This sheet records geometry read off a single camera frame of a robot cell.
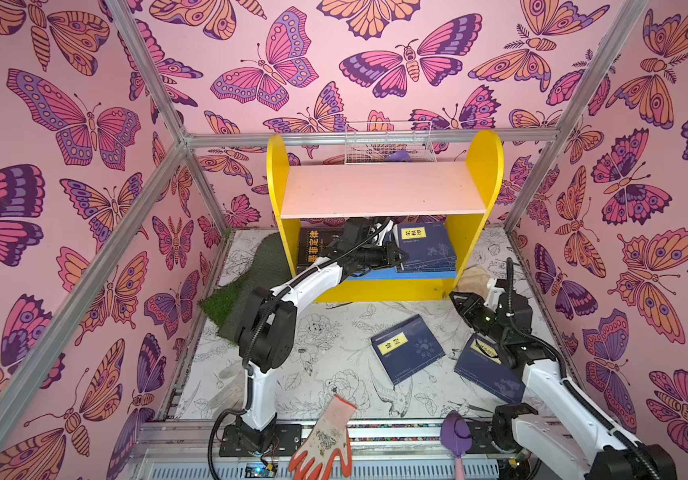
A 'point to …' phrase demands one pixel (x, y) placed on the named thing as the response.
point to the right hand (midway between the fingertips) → (453, 292)
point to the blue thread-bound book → (425, 268)
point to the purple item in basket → (398, 156)
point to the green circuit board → (260, 470)
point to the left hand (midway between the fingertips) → (413, 255)
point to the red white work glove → (327, 438)
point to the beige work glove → (473, 279)
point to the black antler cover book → (311, 243)
